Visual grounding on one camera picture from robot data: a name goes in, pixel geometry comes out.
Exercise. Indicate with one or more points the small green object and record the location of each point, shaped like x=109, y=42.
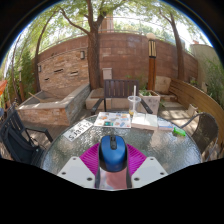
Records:
x=179, y=132

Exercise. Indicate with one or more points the small thin booklet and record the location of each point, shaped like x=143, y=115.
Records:
x=165, y=125

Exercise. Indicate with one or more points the dark brown slatted chair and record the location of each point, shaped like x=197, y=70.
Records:
x=116, y=89

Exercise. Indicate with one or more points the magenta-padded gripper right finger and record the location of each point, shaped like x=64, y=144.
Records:
x=136, y=159

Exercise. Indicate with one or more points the raised stone garden bed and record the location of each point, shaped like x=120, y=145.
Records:
x=50, y=113

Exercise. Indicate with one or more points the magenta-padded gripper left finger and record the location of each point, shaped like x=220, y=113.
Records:
x=89, y=159

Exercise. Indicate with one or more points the dark mesh metal chair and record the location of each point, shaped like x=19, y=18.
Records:
x=205, y=133

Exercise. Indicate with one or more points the beige wall utility box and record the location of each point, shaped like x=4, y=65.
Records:
x=107, y=73

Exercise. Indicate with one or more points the curved wooden bench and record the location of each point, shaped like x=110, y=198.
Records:
x=196, y=98

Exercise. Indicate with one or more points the pale stone block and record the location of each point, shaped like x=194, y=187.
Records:
x=162, y=84

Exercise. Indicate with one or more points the clear plastic cup with straw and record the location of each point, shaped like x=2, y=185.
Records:
x=134, y=103

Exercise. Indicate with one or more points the wooden garden lamp post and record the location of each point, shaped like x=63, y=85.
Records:
x=151, y=70

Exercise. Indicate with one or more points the thin leaning tree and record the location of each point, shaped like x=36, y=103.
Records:
x=36, y=66

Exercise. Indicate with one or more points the thick forked tree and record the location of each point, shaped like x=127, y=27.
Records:
x=94, y=56

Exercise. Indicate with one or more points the pale stone planter box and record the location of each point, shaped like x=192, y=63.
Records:
x=150, y=101

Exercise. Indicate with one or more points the blue and black computer mouse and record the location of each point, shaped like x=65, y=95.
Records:
x=113, y=153

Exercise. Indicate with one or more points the black slatted patio armchair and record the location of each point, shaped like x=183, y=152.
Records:
x=16, y=143

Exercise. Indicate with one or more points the slim straight tree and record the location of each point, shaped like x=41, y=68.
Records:
x=180, y=56

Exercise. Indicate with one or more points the white licence plate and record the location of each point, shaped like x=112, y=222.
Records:
x=78, y=130

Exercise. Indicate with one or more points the colourful printed sheet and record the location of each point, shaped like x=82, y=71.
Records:
x=112, y=120

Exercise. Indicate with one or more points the dark wall lantern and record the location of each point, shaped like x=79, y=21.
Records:
x=82, y=55
x=39, y=68

